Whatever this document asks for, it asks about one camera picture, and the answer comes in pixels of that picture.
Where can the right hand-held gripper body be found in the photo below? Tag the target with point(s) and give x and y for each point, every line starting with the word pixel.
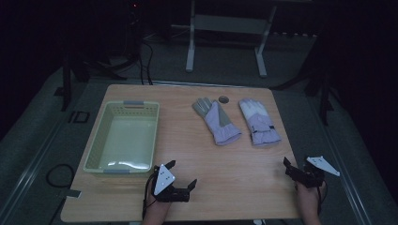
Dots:
pixel 309 175

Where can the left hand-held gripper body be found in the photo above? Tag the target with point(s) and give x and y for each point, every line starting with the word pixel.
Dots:
pixel 164 180

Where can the purple glove with white fingers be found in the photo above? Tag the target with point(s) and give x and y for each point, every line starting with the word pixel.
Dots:
pixel 261 125

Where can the pale green plastic basket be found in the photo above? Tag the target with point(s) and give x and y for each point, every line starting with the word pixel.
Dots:
pixel 125 140

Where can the purple glove with grey palm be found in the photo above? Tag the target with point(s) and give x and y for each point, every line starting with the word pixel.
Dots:
pixel 219 128

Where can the person's right hand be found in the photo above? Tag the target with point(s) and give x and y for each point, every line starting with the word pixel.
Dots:
pixel 308 195

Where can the person's left hand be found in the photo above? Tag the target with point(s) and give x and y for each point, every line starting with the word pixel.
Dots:
pixel 158 206

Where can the black tripod stand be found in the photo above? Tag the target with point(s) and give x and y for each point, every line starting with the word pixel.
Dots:
pixel 66 84
pixel 324 97

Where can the grey floor tape piece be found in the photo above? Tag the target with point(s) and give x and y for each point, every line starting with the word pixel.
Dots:
pixel 71 193

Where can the black rectangular floor bracket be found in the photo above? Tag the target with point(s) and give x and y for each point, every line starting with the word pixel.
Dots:
pixel 82 116

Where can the white metal stand frame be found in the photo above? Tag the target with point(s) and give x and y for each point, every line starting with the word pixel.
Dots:
pixel 228 24

